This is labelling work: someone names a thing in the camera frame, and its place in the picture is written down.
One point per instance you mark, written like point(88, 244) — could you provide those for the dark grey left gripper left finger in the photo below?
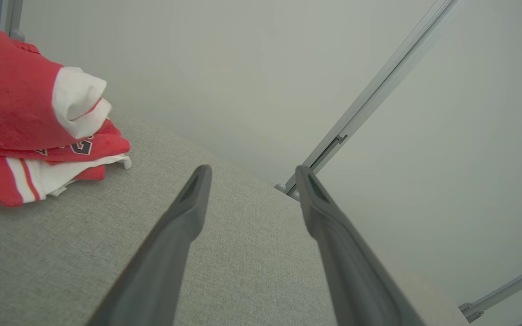
point(161, 271)

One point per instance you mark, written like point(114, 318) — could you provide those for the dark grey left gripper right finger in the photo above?
point(356, 280)

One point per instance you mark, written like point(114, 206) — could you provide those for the red jersey shirt white sleeves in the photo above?
point(7, 99)

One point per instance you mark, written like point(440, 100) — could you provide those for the grey fabric sofa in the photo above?
point(84, 253)

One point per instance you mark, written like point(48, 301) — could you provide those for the grey metal partition post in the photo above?
point(505, 290)
point(11, 18)

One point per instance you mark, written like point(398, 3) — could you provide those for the grey partition post round feet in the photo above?
point(379, 86)

